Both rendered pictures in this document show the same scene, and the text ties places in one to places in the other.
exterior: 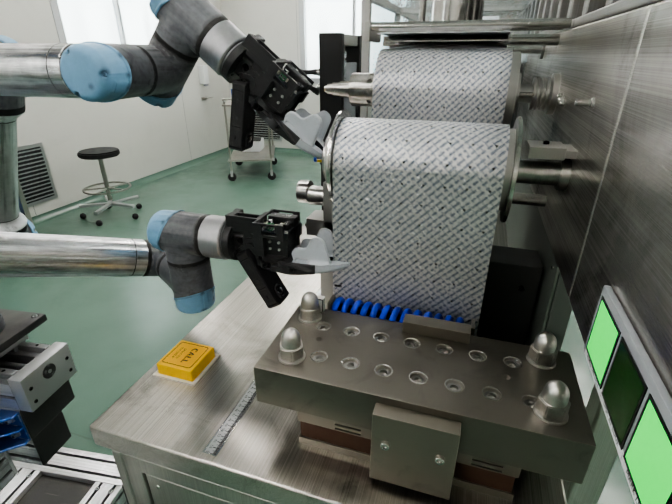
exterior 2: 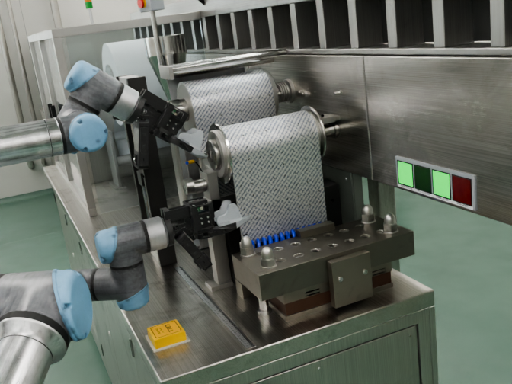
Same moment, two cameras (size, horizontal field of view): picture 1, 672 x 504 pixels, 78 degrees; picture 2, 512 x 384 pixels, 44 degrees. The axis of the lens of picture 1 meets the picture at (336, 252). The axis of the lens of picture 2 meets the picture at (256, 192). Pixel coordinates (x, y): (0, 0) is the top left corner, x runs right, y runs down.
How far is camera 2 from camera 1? 1.04 m
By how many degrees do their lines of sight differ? 38
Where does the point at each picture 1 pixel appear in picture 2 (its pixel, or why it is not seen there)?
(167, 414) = (199, 353)
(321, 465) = (308, 320)
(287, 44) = not seen: outside the picture
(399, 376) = (324, 248)
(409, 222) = (279, 175)
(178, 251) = (132, 254)
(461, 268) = (311, 193)
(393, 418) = (340, 260)
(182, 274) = (135, 273)
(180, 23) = (100, 91)
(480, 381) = (356, 235)
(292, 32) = not seen: outside the picture
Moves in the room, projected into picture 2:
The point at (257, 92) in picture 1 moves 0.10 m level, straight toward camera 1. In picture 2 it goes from (161, 124) to (192, 125)
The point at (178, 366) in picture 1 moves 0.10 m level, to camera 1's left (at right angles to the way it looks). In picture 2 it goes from (172, 333) to (132, 353)
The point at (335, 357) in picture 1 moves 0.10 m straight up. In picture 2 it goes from (288, 257) to (283, 215)
